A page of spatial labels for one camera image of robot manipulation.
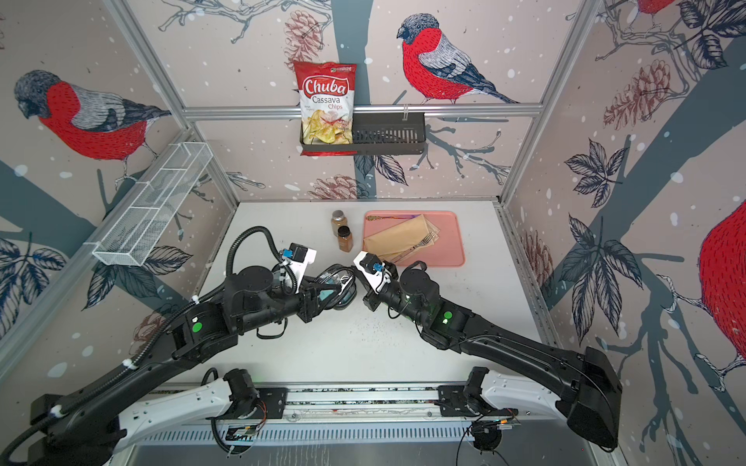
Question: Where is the orange pepper spice jar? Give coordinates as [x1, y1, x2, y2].
[337, 225, 354, 252]

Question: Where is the black wall basket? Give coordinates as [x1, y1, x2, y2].
[301, 113, 427, 156]

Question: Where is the pink handled spoon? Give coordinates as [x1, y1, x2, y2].
[365, 215, 419, 221]

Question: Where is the aluminium frame rail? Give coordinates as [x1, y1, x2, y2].
[182, 103, 545, 122]

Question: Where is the pink handled fork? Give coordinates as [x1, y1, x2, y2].
[392, 232, 437, 263]

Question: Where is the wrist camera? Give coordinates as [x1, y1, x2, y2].
[280, 243, 317, 293]
[353, 250, 398, 294]

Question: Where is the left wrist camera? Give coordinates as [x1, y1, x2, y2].
[280, 243, 317, 293]

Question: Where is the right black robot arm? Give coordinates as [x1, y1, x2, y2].
[356, 264, 623, 450]

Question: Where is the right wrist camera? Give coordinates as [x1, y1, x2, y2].
[353, 250, 398, 294]

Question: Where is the pink tray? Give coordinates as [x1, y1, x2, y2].
[363, 211, 465, 267]

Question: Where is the shichimi spice jar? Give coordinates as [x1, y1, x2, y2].
[331, 210, 348, 237]

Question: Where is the white wire mesh shelf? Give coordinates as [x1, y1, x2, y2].
[92, 142, 213, 266]

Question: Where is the Chuba cassava chips bag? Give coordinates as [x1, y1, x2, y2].
[293, 61, 357, 156]

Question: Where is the yellow folded napkin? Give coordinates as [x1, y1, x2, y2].
[363, 215, 440, 263]

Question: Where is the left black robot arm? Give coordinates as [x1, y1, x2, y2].
[1, 226, 322, 465]

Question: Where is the clear pouch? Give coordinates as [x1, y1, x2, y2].
[311, 264, 357, 311]

